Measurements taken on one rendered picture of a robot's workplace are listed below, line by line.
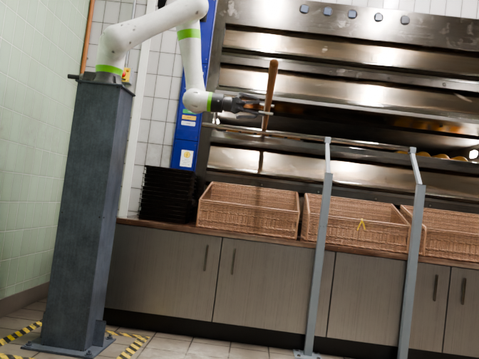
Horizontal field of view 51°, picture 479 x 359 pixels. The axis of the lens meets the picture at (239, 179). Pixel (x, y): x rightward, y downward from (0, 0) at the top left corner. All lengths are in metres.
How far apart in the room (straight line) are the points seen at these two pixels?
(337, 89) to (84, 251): 1.89
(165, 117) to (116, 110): 1.02
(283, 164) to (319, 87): 0.55
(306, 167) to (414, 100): 0.81
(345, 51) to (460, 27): 0.75
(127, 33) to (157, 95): 1.10
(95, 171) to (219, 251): 0.80
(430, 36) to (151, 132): 1.90
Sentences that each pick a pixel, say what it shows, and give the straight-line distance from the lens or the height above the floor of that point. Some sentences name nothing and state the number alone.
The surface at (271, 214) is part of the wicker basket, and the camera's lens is 2.73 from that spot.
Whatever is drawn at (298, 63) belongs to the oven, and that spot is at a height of 1.68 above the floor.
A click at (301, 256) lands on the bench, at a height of 0.50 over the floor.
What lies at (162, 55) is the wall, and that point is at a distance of 3.42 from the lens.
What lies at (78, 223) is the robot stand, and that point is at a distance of 2.35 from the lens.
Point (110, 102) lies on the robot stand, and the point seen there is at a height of 1.11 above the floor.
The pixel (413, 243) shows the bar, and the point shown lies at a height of 0.64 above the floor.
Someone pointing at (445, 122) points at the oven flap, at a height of 1.39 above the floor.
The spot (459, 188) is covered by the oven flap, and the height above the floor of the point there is 1.00.
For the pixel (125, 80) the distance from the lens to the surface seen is 3.35.
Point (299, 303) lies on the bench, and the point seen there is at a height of 0.25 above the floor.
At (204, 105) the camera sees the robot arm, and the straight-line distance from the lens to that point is 2.38.
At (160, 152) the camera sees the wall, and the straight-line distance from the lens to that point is 3.30.
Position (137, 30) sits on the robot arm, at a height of 1.43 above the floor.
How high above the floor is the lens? 0.74
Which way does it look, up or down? 3 degrees up
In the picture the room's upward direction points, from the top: 7 degrees clockwise
